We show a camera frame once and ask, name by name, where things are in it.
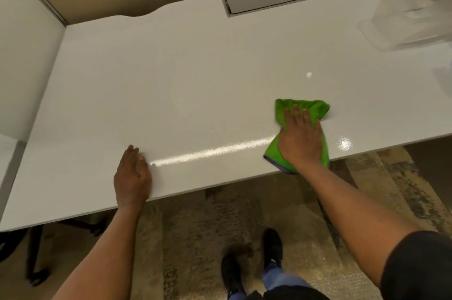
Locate person's right hand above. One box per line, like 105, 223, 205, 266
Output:
278, 104, 324, 170

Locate person's left hand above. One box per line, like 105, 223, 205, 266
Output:
113, 145, 153, 213

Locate green microfibre cleaning cloth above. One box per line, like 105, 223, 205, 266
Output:
263, 99, 331, 175

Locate person's left forearm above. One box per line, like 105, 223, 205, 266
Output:
52, 204, 142, 300

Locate person's right forearm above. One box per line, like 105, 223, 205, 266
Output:
292, 160, 421, 288

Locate person's black right shoe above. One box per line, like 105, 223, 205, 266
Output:
261, 228, 284, 270

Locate person's black shoe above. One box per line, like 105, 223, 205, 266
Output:
221, 253, 246, 298
261, 228, 284, 270

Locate person's black left shoe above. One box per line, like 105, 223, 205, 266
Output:
221, 253, 246, 298

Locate black office chair base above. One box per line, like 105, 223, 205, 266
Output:
0, 218, 108, 288

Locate clear plastic container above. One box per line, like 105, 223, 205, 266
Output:
357, 0, 452, 52

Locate person's blue jeans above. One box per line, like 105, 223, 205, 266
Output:
228, 263, 315, 300

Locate white partition panel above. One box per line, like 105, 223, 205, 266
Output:
0, 0, 67, 141

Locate person's black shirt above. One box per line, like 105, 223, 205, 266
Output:
246, 231, 452, 300

